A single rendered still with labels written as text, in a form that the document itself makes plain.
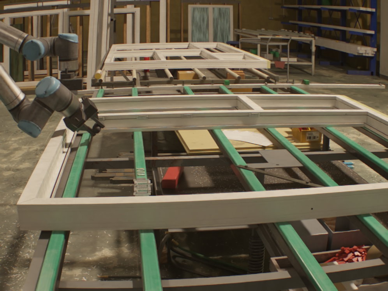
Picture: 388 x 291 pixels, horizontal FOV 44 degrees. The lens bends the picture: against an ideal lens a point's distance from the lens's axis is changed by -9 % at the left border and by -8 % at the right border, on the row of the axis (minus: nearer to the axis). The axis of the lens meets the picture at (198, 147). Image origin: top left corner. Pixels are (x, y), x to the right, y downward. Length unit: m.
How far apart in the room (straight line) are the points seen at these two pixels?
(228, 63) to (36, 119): 2.95
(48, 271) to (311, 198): 0.67
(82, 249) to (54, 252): 1.97
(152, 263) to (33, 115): 0.88
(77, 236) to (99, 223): 2.05
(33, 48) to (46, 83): 0.35
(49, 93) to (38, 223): 0.65
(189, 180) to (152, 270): 1.41
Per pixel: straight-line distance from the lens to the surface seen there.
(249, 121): 2.29
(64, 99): 1.84
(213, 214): 1.26
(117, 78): 9.04
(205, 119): 2.25
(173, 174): 2.41
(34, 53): 2.14
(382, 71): 12.07
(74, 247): 3.16
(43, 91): 1.81
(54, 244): 1.20
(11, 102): 1.92
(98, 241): 3.22
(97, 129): 2.02
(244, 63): 4.57
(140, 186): 1.54
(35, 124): 1.81
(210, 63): 4.52
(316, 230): 1.71
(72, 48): 2.25
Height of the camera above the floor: 1.38
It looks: 15 degrees down
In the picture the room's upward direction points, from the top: straight up
